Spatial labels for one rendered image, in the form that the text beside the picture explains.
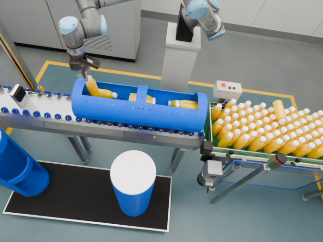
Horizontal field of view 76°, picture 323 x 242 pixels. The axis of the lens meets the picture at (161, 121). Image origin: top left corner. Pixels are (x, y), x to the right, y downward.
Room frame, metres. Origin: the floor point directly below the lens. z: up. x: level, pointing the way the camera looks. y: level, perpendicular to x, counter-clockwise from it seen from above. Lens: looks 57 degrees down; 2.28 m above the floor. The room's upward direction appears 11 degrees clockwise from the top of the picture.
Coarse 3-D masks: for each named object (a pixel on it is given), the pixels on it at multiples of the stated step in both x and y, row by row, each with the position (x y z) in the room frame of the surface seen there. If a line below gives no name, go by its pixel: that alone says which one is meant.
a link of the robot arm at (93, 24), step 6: (84, 12) 0.91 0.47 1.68; (90, 12) 0.91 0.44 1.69; (96, 12) 0.93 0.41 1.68; (84, 18) 0.89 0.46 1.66; (90, 18) 0.89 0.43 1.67; (96, 18) 0.90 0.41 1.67; (102, 18) 0.91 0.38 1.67; (84, 24) 0.85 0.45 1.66; (90, 24) 0.86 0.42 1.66; (96, 24) 0.87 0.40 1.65; (102, 24) 0.89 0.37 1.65; (84, 30) 0.83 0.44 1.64; (90, 30) 0.84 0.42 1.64; (96, 30) 0.86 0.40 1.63; (102, 30) 0.88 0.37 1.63; (90, 36) 0.84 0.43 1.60
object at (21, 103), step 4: (16, 84) 0.84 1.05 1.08; (16, 88) 0.80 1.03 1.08; (20, 88) 0.81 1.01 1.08; (12, 92) 0.76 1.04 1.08; (16, 92) 0.77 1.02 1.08; (20, 92) 0.79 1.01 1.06; (24, 92) 0.82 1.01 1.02; (12, 96) 0.74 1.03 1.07; (16, 96) 0.75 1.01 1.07; (20, 96) 0.77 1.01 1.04; (24, 96) 0.80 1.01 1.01; (16, 100) 0.74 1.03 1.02; (20, 100) 0.75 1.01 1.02; (24, 100) 0.79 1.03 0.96; (20, 104) 0.74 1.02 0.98; (24, 104) 0.77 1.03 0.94
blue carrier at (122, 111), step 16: (80, 80) 0.86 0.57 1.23; (80, 96) 0.75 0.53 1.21; (128, 96) 0.97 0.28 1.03; (144, 96) 0.84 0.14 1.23; (160, 96) 1.00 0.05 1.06; (176, 96) 1.02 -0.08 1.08; (192, 96) 1.03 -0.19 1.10; (80, 112) 0.69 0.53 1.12; (96, 112) 0.70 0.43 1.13; (112, 112) 0.72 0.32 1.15; (128, 112) 0.73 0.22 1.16; (144, 112) 0.75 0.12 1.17; (160, 112) 0.77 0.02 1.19; (176, 112) 0.78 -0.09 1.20; (192, 112) 0.80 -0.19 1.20; (176, 128) 0.74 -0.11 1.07; (192, 128) 0.75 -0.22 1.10
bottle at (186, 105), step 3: (183, 102) 0.91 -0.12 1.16; (186, 102) 0.91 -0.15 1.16; (180, 105) 0.88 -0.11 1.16; (183, 105) 0.88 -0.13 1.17; (186, 105) 0.88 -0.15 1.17; (189, 105) 0.88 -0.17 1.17; (192, 105) 0.89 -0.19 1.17; (195, 105) 0.89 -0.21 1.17; (186, 108) 0.86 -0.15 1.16; (189, 108) 0.87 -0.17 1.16; (192, 108) 0.87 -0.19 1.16; (195, 108) 0.87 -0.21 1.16
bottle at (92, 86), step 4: (92, 80) 0.83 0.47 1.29; (88, 84) 0.81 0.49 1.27; (92, 84) 0.82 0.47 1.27; (96, 84) 0.85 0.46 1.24; (88, 88) 0.81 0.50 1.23; (92, 88) 0.81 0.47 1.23; (96, 88) 0.84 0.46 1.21; (88, 92) 0.83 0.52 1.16; (92, 92) 0.82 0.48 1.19; (96, 92) 0.83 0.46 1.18; (96, 96) 0.83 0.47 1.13
